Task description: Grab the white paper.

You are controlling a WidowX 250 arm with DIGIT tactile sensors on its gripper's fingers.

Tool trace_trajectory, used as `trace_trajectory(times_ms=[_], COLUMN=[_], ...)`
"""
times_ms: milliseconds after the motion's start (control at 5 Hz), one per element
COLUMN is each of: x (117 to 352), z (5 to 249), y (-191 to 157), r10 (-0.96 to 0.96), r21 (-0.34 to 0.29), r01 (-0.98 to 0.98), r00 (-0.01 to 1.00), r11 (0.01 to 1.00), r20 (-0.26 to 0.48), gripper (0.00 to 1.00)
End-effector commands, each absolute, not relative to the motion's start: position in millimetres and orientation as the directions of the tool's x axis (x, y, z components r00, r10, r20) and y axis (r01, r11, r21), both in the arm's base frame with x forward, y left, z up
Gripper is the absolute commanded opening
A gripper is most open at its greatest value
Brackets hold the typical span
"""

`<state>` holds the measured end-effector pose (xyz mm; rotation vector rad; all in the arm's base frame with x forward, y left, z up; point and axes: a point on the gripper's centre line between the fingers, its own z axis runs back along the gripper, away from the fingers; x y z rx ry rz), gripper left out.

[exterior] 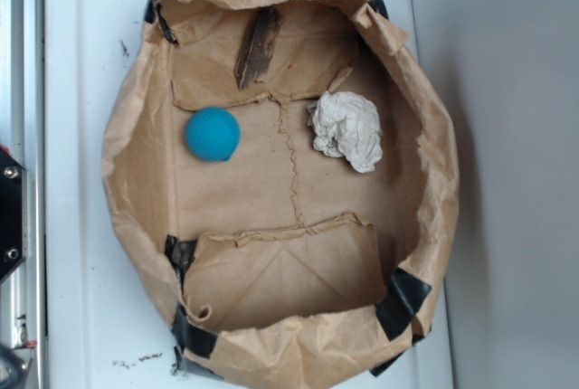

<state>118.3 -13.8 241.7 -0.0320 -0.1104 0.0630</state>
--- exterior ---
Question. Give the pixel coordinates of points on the brown paper bag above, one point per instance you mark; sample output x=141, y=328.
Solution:
x=253, y=291

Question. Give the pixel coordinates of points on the white paper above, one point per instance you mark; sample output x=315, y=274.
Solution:
x=347, y=125

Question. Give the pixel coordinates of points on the black metal bracket plate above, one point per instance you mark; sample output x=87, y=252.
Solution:
x=13, y=201

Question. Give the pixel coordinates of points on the dark wood piece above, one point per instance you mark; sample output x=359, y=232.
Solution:
x=257, y=48

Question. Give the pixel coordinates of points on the aluminium frame rail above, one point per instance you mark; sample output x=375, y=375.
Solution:
x=23, y=309

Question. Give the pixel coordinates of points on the blue textured ball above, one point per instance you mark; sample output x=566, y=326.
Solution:
x=212, y=134

